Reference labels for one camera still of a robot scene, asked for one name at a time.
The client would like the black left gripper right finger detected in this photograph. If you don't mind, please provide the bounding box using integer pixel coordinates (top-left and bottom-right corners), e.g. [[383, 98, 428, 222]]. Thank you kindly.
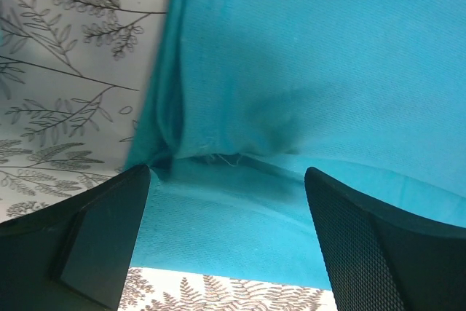
[[304, 168, 465, 311]]

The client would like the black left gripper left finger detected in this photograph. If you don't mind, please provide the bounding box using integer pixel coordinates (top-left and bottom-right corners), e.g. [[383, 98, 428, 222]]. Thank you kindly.
[[1, 165, 151, 311]]

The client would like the teal blue t shirt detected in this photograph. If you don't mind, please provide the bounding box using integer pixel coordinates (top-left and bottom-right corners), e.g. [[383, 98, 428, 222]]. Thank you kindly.
[[127, 0, 465, 289]]

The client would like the floral patterned table mat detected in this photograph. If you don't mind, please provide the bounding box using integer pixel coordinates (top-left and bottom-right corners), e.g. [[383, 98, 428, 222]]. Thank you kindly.
[[0, 0, 336, 311]]

